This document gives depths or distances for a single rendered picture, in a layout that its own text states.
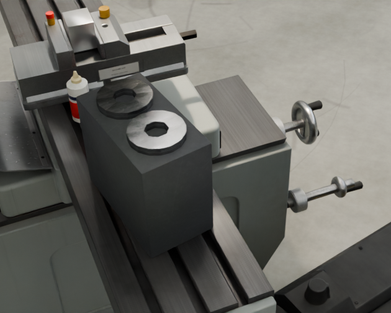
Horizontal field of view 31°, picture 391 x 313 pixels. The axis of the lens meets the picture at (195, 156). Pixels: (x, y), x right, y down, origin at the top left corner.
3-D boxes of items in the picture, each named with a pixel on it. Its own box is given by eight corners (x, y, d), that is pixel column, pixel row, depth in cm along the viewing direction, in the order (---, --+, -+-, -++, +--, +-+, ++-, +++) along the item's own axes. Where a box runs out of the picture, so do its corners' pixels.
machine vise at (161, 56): (168, 37, 160) (165, -6, 153) (190, 73, 150) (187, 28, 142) (13, 71, 152) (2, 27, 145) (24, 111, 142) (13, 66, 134)
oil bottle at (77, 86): (90, 108, 142) (82, 63, 134) (95, 120, 139) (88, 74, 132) (70, 113, 141) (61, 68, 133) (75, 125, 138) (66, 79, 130)
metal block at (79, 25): (90, 32, 147) (87, 7, 143) (97, 47, 143) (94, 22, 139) (66, 38, 146) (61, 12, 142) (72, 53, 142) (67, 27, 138)
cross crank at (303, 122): (306, 122, 192) (310, 87, 185) (328, 149, 184) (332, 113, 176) (253, 138, 188) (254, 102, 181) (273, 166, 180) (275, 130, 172)
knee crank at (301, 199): (354, 180, 188) (357, 163, 184) (367, 195, 184) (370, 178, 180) (280, 204, 183) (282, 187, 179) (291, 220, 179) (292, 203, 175)
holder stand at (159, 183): (148, 154, 131) (139, 64, 118) (215, 228, 117) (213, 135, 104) (89, 179, 126) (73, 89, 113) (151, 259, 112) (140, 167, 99)
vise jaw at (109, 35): (115, 23, 152) (113, 7, 149) (131, 54, 143) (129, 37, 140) (88, 30, 150) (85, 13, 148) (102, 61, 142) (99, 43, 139)
